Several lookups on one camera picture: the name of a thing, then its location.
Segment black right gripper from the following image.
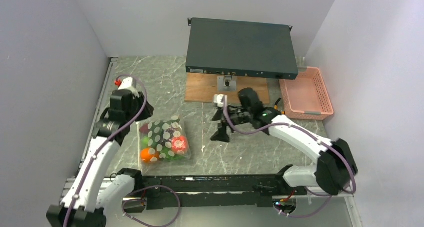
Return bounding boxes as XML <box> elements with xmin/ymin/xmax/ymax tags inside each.
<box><xmin>210</xmin><ymin>105</ymin><xmax>253</xmax><ymax>143</ymax></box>

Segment polka dot zip top bag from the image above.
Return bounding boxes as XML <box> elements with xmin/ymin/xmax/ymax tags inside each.
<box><xmin>136</xmin><ymin>115</ymin><xmax>192</xmax><ymax>171</ymax></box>

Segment orange fake fruit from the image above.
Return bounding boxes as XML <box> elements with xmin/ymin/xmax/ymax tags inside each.
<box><xmin>139</xmin><ymin>147</ymin><xmax>160</xmax><ymax>164</ymax></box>

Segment purple fake sweet potato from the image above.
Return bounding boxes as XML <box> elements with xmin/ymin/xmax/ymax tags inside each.
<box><xmin>139</xmin><ymin>122</ymin><xmax>154</xmax><ymax>135</ymax></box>

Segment green fake lime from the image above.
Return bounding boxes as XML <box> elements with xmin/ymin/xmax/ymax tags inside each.
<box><xmin>139</xmin><ymin>136</ymin><xmax>151</xmax><ymax>149</ymax></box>

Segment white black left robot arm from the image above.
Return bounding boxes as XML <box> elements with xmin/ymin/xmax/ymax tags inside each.
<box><xmin>46</xmin><ymin>87</ymin><xmax>154</xmax><ymax>227</ymax></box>

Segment wooden board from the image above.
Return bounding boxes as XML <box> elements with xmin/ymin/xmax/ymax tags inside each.
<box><xmin>184</xmin><ymin>73</ymin><xmax>270</xmax><ymax>104</ymax></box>

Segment pink plastic basket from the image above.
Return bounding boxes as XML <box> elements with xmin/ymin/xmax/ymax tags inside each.
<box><xmin>279</xmin><ymin>67</ymin><xmax>334</xmax><ymax>121</ymax></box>

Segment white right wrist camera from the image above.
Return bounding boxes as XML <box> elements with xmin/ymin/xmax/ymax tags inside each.
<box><xmin>213</xmin><ymin>94</ymin><xmax>228</xmax><ymax>108</ymax></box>

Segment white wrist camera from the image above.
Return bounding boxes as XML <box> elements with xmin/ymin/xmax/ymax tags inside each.
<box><xmin>213</xmin><ymin>94</ymin><xmax>228</xmax><ymax>108</ymax></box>
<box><xmin>114</xmin><ymin>77</ymin><xmax>140</xmax><ymax>98</ymax></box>

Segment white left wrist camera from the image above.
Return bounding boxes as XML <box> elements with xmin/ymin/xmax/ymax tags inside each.
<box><xmin>114</xmin><ymin>77</ymin><xmax>140</xmax><ymax>98</ymax></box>

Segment grey metal bracket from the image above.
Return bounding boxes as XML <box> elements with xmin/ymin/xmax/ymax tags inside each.
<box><xmin>217</xmin><ymin>75</ymin><xmax>237</xmax><ymax>92</ymax></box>

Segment orange handled pliers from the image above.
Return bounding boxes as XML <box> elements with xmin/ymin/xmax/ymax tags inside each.
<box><xmin>273</xmin><ymin>97</ymin><xmax>286</xmax><ymax>115</ymax></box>

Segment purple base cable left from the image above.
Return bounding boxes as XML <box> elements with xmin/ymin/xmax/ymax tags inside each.
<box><xmin>121</xmin><ymin>185</ymin><xmax>182</xmax><ymax>227</ymax></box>

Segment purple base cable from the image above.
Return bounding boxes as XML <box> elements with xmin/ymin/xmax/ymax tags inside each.
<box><xmin>274</xmin><ymin>185</ymin><xmax>353</xmax><ymax>219</ymax></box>
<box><xmin>121</xmin><ymin>185</ymin><xmax>182</xmax><ymax>227</ymax></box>

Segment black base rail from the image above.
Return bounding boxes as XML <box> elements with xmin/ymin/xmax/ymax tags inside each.
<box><xmin>127</xmin><ymin>174</ymin><xmax>307</xmax><ymax>210</ymax></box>

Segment dark network switch box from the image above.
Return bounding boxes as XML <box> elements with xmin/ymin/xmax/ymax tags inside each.
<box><xmin>185</xmin><ymin>17</ymin><xmax>299</xmax><ymax>80</ymax></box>

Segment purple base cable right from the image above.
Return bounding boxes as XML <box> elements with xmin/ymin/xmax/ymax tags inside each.
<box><xmin>274</xmin><ymin>185</ymin><xmax>353</xmax><ymax>219</ymax></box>

